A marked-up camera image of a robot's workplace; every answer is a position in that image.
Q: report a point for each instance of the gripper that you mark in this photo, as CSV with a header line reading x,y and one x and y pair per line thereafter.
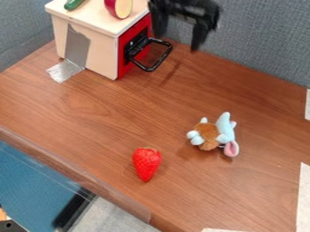
x,y
189,8

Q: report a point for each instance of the red and yellow toy fruit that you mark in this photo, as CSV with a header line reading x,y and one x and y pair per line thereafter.
x,y
119,7

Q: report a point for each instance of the cream cabinet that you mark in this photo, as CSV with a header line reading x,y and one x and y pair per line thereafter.
x,y
97,36

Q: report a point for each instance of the green toy vegetable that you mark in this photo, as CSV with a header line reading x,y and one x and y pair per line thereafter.
x,y
73,4

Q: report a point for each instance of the brown and blue plush animal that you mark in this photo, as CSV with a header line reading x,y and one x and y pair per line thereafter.
x,y
212,134

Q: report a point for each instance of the silver tape strip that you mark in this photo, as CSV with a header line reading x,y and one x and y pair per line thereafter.
x,y
72,57

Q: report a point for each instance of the red toy strawberry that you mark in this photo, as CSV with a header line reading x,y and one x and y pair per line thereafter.
x,y
147,164

